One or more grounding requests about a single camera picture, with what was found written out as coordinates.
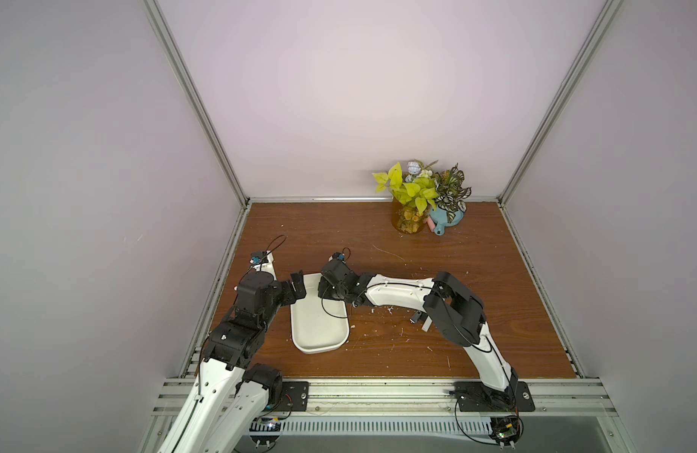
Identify controller board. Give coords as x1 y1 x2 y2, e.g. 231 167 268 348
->
248 417 283 452
489 415 524 448

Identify left controller board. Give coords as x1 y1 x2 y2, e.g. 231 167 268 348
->
248 417 283 452

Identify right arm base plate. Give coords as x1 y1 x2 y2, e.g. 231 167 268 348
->
449 381 536 413

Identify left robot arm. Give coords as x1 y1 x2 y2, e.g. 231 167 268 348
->
158 270 307 452

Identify teal pot with patterned plant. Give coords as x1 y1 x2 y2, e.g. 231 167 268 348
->
429 164 472 236

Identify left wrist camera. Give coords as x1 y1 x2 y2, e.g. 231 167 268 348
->
250 250 276 279

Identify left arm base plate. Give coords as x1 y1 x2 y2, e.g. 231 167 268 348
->
265 381 311 413

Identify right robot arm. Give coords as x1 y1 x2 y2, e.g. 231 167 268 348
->
318 259 518 406

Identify white storage box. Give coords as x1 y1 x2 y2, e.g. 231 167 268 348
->
290 274 350 355

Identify amber vase with yellow-green plant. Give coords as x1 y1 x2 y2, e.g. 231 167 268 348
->
372 160 438 234

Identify right controller board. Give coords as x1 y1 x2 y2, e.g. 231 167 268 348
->
489 415 524 448

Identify white long usb flash drive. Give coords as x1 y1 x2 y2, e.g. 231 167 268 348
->
421 317 432 332

